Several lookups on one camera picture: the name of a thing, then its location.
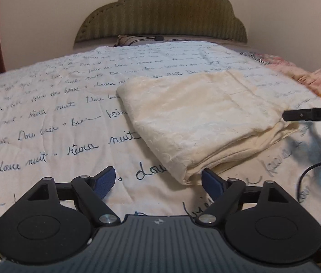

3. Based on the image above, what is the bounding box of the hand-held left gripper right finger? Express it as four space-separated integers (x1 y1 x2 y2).
195 169 299 225

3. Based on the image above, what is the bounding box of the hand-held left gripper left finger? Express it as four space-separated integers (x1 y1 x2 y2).
21 166 120 226

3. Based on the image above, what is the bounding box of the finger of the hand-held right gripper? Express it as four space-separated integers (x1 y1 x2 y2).
282 108 316 122

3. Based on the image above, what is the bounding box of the cream towel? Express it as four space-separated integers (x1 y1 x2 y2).
116 70 300 185

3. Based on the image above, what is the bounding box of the colourful floral quilt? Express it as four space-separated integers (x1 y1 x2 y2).
263 56 321 90

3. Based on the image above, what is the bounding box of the white script-printed blanket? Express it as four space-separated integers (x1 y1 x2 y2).
0 40 321 259

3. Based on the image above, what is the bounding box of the striped pillow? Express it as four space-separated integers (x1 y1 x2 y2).
114 35 142 47

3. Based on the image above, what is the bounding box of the olive green padded headboard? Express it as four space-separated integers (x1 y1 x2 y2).
73 0 248 44

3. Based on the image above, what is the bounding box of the black cable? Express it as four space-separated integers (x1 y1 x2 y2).
299 161 321 204

